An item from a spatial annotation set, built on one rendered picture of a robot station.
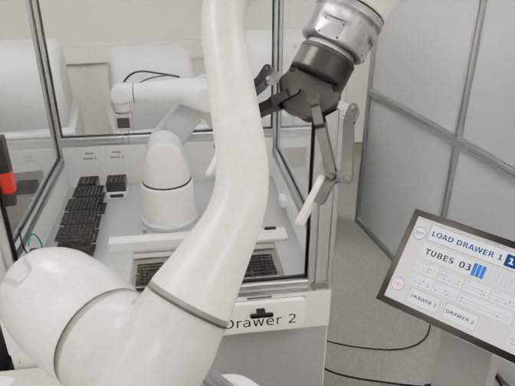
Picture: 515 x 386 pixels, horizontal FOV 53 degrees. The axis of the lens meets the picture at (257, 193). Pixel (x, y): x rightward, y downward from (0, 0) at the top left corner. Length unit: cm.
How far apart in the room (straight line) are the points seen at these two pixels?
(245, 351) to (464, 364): 69
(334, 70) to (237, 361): 133
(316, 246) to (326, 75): 101
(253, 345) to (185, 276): 125
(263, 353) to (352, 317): 135
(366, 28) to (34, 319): 52
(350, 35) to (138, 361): 43
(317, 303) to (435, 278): 38
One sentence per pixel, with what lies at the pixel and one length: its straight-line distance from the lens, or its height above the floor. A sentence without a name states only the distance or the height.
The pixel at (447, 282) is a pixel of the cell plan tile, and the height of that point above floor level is 106.
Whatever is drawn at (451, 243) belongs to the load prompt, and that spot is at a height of 115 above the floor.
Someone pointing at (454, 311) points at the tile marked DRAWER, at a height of 101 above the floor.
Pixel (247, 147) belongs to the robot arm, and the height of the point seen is 175.
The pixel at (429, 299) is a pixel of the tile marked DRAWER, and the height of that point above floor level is 101.
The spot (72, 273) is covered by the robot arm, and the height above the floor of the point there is 160.
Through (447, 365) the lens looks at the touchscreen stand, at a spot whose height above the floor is 75.
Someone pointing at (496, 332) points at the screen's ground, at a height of 100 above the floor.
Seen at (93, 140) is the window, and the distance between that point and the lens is 142.
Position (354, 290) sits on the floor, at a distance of 330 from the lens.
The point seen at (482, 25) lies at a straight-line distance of 271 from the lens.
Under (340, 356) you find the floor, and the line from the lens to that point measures 285.
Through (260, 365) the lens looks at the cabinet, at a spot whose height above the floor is 65.
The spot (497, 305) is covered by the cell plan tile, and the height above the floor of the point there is 106.
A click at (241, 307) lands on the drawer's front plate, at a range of 165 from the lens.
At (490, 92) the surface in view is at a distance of 266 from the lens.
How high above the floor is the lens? 196
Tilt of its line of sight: 26 degrees down
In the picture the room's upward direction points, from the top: straight up
